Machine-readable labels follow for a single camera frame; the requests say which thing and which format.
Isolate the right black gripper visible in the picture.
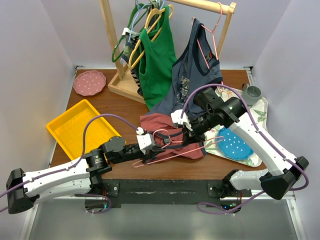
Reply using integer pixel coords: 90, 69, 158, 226
181, 109, 217, 146

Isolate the pink wire hanger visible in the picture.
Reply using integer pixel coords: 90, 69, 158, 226
191, 2, 226, 94
132, 136, 225, 168

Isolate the red tank top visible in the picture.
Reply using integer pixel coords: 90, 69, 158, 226
139, 112, 208, 161

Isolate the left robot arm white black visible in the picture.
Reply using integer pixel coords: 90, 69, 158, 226
4, 134, 165, 214

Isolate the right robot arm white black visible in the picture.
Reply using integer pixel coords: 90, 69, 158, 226
172, 84, 309, 200

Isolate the navy blue tank top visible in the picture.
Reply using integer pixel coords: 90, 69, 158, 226
148, 19, 223, 116

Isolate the green tank top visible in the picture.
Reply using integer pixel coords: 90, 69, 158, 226
138, 5, 177, 109

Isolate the yellow hanger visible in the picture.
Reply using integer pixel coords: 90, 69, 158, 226
127, 4, 177, 74

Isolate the green hanger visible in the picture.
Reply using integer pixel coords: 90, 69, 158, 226
111, 1, 151, 63

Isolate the light blue hanger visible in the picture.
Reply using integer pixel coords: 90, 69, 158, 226
120, 0, 165, 65

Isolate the blue dotted plate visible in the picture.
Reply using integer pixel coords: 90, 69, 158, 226
217, 127, 254, 161

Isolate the wooden clothes rack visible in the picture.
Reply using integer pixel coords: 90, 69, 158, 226
99, 0, 237, 103

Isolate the leaf pattern tray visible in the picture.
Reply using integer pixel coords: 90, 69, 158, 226
204, 97, 268, 167

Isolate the grey mug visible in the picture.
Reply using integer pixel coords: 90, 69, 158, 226
241, 83, 262, 106

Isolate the yellow plastic tray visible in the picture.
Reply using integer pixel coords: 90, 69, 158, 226
46, 99, 120, 161

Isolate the pink dotted plate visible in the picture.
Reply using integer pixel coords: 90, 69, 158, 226
73, 70, 106, 97

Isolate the zebra pattern garment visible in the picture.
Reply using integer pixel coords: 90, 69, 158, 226
121, 28, 144, 97

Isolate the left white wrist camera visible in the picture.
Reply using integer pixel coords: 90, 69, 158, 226
136, 127, 156, 154

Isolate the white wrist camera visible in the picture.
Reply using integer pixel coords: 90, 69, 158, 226
170, 109, 192, 131
136, 127, 156, 154

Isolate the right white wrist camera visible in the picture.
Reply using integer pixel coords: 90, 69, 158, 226
170, 109, 192, 131

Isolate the black mounting base plate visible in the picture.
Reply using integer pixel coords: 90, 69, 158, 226
89, 179, 252, 208

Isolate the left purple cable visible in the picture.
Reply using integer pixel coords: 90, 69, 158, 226
0, 114, 142, 213

